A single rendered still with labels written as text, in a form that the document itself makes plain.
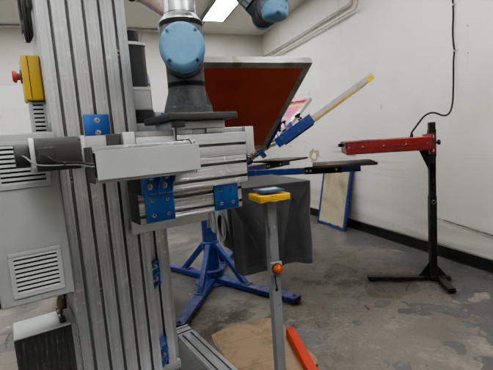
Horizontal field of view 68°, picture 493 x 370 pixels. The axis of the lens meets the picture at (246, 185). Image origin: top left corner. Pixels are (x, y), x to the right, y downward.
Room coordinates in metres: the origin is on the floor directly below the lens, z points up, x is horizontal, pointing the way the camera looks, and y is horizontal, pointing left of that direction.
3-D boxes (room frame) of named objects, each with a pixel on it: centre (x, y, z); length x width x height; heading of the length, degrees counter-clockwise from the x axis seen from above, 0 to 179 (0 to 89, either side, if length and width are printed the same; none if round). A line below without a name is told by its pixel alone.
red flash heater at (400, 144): (2.77, -1.06, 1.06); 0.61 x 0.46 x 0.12; 80
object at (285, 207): (1.76, -0.11, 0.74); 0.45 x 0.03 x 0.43; 110
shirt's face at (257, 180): (1.97, -0.03, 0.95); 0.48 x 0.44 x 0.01; 20
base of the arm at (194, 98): (1.18, 0.16, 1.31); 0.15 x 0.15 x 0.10
